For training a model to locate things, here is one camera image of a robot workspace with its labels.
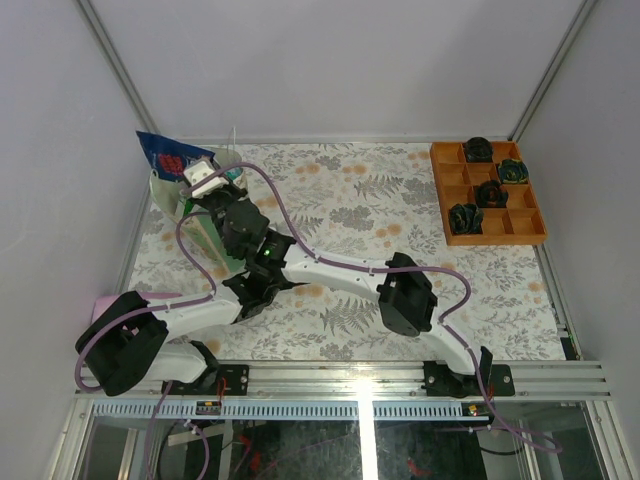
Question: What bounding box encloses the pink Frozen tissue pack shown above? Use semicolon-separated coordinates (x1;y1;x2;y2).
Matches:
91;292;180;323

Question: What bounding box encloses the dark rosette bottom left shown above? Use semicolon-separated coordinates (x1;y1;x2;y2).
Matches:
448;203;484;235

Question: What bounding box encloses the cream and green paper bag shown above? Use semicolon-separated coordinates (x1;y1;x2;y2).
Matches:
149;127;251;276

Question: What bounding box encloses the dark rosette centre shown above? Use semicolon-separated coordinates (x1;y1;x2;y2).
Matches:
474;180;509;208

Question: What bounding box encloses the blue Burts crisps bag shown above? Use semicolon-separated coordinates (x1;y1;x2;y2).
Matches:
136;131;215;183

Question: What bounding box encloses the dark rosette top left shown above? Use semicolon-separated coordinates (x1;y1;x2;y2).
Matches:
462;137;494;163

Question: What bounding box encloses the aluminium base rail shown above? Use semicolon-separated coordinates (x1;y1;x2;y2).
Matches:
74;359;614;401

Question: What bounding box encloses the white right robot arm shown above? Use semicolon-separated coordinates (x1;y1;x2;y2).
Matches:
197;186;515;399

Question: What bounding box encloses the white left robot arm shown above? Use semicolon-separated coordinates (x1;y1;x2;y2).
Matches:
75;274;296;397

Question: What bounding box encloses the dark rosette right green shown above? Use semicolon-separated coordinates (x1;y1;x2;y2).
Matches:
497;158;529;185

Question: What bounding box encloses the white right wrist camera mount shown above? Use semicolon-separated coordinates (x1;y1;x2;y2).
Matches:
182;158;228;199

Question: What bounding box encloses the wooden compartment tray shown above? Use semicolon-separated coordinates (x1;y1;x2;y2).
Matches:
430;137;547;246

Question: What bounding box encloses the teal Fox's mint candy bag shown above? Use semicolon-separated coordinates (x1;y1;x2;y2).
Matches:
224;167;244;182

